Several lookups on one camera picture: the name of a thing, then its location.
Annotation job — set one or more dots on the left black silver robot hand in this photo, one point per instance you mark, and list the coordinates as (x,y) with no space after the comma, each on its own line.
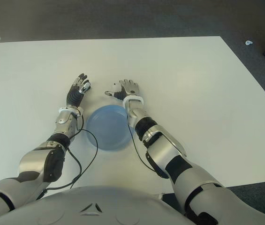
(74,97)

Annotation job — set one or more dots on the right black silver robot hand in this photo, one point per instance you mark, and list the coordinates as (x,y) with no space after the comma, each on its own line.
(130,89)

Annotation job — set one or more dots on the white charger block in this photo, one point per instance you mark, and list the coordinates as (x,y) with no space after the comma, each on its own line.
(117,88)

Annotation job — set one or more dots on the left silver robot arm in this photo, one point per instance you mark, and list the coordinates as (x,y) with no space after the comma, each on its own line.
(33,159)

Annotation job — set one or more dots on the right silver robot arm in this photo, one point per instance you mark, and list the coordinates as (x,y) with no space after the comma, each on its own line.
(165,152)

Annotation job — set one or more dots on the blue plastic plate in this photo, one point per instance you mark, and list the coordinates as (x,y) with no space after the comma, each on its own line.
(110,129)

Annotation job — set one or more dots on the silver robot torso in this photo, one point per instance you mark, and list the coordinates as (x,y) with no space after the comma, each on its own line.
(123,206)

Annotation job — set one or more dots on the white scrap on floor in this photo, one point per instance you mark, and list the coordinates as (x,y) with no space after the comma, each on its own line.
(248,42)

